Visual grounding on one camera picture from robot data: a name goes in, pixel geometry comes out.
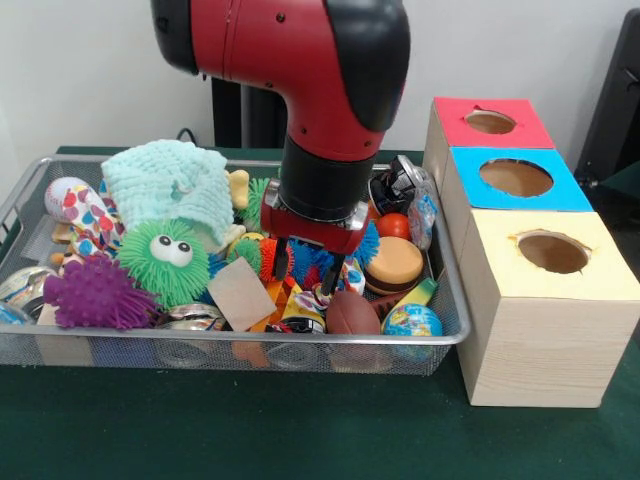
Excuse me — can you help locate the blue spiky rubber ball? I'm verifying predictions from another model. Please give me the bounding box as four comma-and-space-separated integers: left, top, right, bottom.
288, 219, 382, 281

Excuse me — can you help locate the small globe ball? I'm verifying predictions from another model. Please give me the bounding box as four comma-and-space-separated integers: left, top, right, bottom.
381, 303, 445, 337

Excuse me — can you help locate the green spiky toy with eyes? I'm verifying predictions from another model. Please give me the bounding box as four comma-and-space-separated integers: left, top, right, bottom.
116, 219, 211, 309

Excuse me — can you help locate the purple spiky rubber toy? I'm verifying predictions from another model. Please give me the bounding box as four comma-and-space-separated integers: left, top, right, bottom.
42, 257, 160, 331

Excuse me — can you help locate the doll in spotted dress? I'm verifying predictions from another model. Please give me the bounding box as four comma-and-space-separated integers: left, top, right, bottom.
49, 184, 126, 266

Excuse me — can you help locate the plain wooden block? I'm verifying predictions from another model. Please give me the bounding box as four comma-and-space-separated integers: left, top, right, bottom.
207, 257, 278, 333

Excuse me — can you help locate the colourful spotted cloth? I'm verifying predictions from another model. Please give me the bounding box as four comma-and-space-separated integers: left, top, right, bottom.
293, 257, 366, 311

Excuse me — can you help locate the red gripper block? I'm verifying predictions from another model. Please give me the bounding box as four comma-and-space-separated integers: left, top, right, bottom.
259, 202, 370, 296

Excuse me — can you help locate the toy hamburger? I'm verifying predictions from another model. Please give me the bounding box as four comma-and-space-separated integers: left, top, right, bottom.
363, 235, 425, 296

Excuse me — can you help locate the black upright panel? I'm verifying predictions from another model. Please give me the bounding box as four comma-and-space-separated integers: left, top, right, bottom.
574, 7, 640, 174

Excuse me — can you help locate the small brown football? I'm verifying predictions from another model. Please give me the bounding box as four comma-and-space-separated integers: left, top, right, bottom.
325, 290, 381, 335

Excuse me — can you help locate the mint green knitted cloth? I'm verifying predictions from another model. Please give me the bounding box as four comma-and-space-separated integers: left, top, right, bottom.
101, 139, 235, 248

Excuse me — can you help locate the wooden box with three holes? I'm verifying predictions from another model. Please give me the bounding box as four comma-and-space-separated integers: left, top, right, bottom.
421, 97, 640, 407

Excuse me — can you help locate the shallow clear mesh bin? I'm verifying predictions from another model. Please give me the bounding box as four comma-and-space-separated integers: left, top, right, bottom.
0, 154, 471, 376

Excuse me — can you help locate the clear plastic bottle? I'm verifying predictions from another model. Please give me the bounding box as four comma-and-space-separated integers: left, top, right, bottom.
407, 172, 441, 250

